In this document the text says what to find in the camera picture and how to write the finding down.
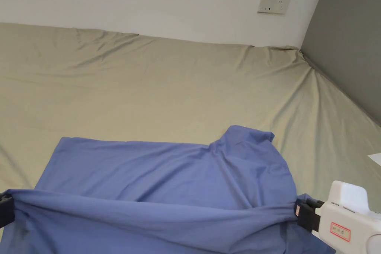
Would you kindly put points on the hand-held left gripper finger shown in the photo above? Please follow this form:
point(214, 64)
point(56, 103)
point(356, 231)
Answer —
point(6, 198)
point(7, 215)

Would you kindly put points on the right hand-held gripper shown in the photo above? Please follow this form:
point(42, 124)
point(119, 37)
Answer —
point(348, 218)

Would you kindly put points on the blue shirt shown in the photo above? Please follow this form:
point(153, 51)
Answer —
point(166, 182)

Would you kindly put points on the white paper sheet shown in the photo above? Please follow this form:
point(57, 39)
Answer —
point(376, 158)

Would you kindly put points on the grey padded headboard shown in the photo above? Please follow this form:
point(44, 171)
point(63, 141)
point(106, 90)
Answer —
point(348, 45)

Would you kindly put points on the bed with beige sheet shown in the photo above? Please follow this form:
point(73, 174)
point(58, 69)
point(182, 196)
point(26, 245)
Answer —
point(154, 87)

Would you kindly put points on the white wall socket plate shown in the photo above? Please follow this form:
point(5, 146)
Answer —
point(273, 5)

